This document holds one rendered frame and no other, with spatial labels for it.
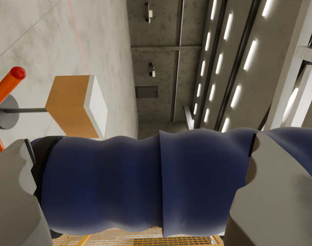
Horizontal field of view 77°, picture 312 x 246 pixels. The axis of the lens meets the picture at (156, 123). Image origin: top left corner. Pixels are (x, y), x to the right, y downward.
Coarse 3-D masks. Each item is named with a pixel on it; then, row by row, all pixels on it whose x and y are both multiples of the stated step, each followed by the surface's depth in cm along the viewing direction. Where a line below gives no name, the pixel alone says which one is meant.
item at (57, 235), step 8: (48, 136) 45; (56, 136) 45; (64, 136) 47; (40, 144) 41; (48, 144) 41; (40, 152) 39; (48, 152) 39; (40, 160) 38; (32, 168) 37; (40, 168) 37; (40, 176) 36; (40, 184) 36; (40, 192) 36; (40, 200) 36; (56, 232) 41
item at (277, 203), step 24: (264, 144) 10; (264, 168) 8; (288, 168) 8; (240, 192) 7; (264, 192) 7; (288, 192) 7; (240, 216) 6; (264, 216) 6; (288, 216) 6; (240, 240) 6; (264, 240) 6; (288, 240) 6
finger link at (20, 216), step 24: (24, 144) 10; (0, 168) 9; (24, 168) 9; (0, 192) 7; (24, 192) 7; (0, 216) 6; (24, 216) 6; (0, 240) 6; (24, 240) 6; (48, 240) 7
